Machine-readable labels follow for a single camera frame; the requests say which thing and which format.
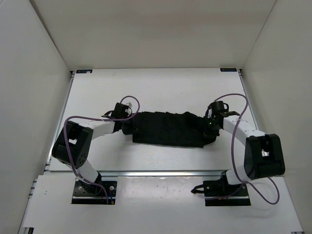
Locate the black pleated skirt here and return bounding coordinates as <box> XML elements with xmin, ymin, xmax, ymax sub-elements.
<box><xmin>121</xmin><ymin>112</ymin><xmax>216</xmax><ymax>148</ymax></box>

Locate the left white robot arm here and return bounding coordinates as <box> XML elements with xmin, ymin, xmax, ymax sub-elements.
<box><xmin>52</xmin><ymin>102</ymin><xmax>135</xmax><ymax>194</ymax></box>

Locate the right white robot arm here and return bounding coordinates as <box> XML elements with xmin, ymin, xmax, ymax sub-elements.
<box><xmin>204</xmin><ymin>101</ymin><xmax>285</xmax><ymax>195</ymax></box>

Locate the right blue corner label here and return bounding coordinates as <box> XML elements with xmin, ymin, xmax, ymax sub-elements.
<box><xmin>220</xmin><ymin>68</ymin><xmax>237</xmax><ymax>72</ymax></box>

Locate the blue corner label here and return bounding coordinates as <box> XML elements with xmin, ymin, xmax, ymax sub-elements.
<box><xmin>76</xmin><ymin>69</ymin><xmax>93</xmax><ymax>74</ymax></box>
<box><xmin>220</xmin><ymin>68</ymin><xmax>237</xmax><ymax>72</ymax></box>

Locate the left blue corner label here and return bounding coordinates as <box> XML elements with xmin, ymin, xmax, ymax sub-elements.
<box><xmin>76</xmin><ymin>69</ymin><xmax>93</xmax><ymax>74</ymax></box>

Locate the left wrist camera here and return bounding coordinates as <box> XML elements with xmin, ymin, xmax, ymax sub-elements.
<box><xmin>125</xmin><ymin>102</ymin><xmax>133</xmax><ymax>115</ymax></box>

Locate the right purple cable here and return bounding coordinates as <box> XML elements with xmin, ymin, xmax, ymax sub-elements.
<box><xmin>209</xmin><ymin>93</ymin><xmax>280</xmax><ymax>204</ymax></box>

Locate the purple cable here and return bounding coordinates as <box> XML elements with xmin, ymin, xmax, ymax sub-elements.
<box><xmin>209</xmin><ymin>93</ymin><xmax>280</xmax><ymax>204</ymax></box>
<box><xmin>62</xmin><ymin>95</ymin><xmax>140</xmax><ymax>181</ymax></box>

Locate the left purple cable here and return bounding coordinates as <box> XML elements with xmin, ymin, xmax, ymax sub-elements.
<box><xmin>62</xmin><ymin>95</ymin><xmax>140</xmax><ymax>181</ymax></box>

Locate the aluminium front rail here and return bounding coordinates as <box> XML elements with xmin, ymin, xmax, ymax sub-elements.
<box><xmin>100</xmin><ymin>171</ymin><xmax>223</xmax><ymax>177</ymax></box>

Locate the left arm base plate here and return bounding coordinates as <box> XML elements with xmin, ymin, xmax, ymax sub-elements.
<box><xmin>71</xmin><ymin>178</ymin><xmax>117</xmax><ymax>205</ymax></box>

